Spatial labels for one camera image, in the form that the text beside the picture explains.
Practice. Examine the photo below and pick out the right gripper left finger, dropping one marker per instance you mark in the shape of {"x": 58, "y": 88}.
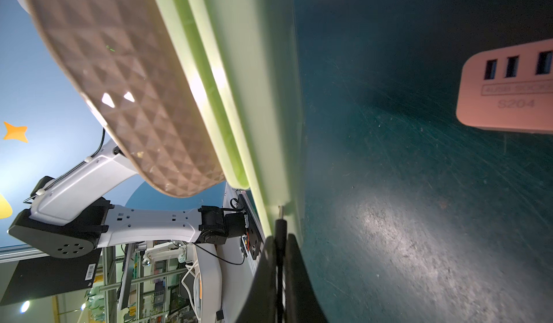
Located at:
{"x": 260, "y": 305}

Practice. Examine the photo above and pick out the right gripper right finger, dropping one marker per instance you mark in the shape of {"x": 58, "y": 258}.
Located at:
{"x": 301, "y": 304}

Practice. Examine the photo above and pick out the green electronic kitchen scale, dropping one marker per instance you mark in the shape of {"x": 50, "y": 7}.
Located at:
{"x": 240, "y": 58}

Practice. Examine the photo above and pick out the pink square bowl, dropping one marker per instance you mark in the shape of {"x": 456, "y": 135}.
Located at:
{"x": 119, "y": 57}

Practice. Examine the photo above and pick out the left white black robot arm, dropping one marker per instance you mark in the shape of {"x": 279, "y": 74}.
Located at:
{"x": 69, "y": 217}

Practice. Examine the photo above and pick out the orange power strip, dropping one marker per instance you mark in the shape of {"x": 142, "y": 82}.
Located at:
{"x": 508, "y": 89}

